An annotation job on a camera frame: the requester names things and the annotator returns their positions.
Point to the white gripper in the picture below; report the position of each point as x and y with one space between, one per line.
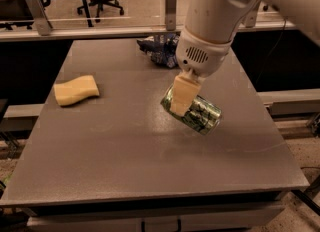
200 57

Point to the green soda can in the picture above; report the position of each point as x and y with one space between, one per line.
202 116

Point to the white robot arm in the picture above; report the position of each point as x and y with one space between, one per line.
228 14

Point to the crumpled blue chip bag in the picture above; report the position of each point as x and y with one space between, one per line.
161 49

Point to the yellow sponge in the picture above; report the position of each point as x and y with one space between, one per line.
75 90

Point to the black office chair left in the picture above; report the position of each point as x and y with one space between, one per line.
100 4

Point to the right metal bracket post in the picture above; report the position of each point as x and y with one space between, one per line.
249 20

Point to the metal bracket post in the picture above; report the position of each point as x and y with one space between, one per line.
41 22
170 14
249 20

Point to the middle metal bracket post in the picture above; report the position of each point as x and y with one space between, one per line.
170 14

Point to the left metal bracket post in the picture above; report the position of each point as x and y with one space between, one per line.
41 22

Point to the grey rail barrier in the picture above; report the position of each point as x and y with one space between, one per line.
121 32

